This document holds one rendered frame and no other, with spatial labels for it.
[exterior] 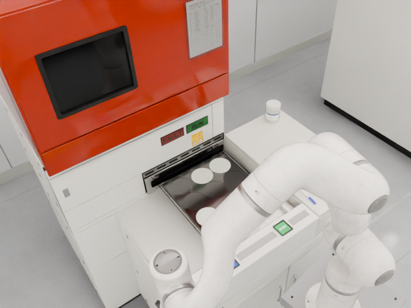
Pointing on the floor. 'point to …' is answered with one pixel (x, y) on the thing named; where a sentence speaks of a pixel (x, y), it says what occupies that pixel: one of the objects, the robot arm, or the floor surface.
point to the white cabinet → (285, 272)
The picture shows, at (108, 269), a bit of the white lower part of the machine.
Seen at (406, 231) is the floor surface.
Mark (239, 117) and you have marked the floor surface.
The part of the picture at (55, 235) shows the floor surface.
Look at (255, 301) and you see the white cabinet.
